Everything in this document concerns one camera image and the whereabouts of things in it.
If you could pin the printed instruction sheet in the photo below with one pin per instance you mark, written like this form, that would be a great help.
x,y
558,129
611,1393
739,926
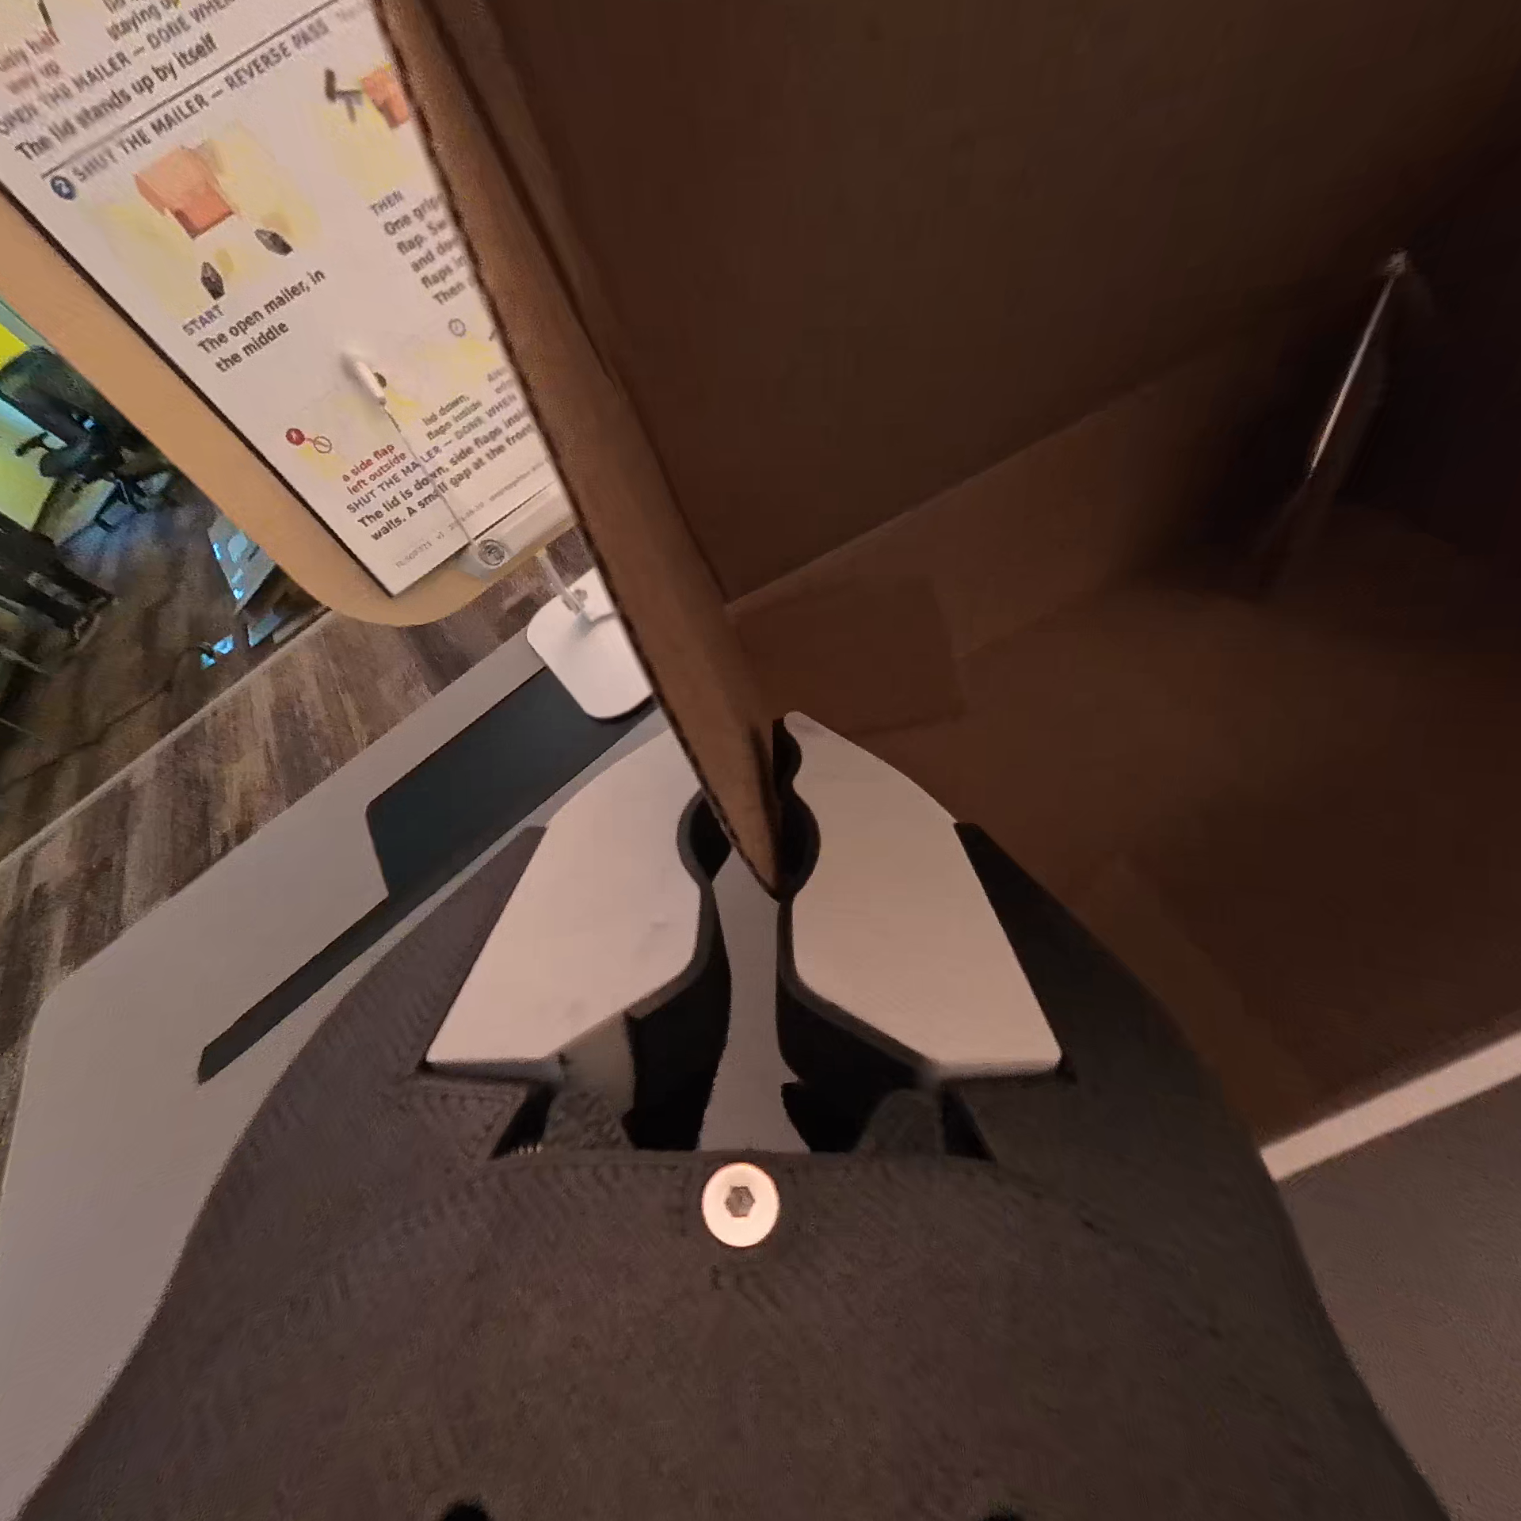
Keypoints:
x,y
238,238

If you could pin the instruction poster with smiley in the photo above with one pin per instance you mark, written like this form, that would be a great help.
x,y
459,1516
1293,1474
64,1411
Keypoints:
x,y
178,459

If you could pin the pale flat carton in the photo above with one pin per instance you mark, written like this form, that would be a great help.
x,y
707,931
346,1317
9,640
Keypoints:
x,y
238,565

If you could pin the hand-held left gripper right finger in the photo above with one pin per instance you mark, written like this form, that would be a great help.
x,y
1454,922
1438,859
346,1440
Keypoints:
x,y
904,927

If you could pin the cardboard mailer box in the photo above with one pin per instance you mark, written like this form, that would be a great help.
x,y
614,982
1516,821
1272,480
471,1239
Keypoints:
x,y
1011,357

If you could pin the white pin clip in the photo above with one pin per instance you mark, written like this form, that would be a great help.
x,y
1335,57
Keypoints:
x,y
364,375

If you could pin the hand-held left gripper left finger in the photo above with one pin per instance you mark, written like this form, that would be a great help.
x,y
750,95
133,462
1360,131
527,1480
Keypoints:
x,y
571,927

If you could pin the black office chair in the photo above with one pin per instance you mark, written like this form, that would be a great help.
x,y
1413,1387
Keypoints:
x,y
71,440

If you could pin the white document stand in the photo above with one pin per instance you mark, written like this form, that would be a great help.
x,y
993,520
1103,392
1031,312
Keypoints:
x,y
594,665

